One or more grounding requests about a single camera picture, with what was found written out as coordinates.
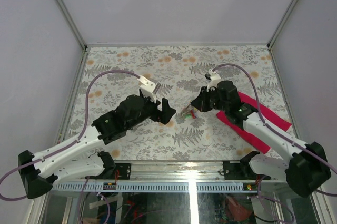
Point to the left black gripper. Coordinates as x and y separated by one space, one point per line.
167 113

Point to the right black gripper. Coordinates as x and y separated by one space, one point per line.
198 103

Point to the key bunch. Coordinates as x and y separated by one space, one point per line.
189 112

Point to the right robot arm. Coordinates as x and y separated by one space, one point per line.
301 165

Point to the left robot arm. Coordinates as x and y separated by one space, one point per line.
42 170

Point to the floral table mat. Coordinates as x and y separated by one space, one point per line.
109 76

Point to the pink cloth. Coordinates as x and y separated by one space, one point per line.
259 126

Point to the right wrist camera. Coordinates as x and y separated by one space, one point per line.
213 79

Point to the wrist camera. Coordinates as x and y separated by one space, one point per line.
149 87
213 79

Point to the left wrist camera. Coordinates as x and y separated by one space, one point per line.
149 87

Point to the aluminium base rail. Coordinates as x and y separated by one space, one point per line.
165 176

